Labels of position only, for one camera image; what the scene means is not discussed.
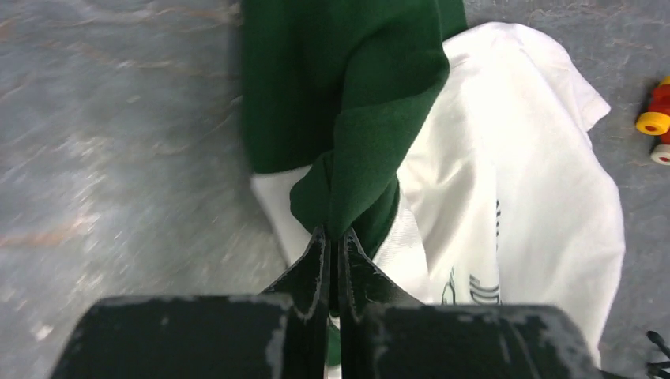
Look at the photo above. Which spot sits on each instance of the colourful toy block train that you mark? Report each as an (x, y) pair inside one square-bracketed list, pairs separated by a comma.
[(654, 121)]

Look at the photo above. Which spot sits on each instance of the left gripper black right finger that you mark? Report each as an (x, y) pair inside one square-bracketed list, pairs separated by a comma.
[(386, 333)]

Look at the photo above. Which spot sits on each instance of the white and green t-shirt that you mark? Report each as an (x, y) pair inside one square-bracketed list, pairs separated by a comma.
[(460, 156)]

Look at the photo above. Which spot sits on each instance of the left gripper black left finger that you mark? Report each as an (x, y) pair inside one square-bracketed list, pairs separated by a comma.
[(281, 332)]

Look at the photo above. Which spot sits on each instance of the black tripod stand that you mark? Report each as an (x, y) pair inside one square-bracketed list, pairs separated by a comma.
[(659, 368)]

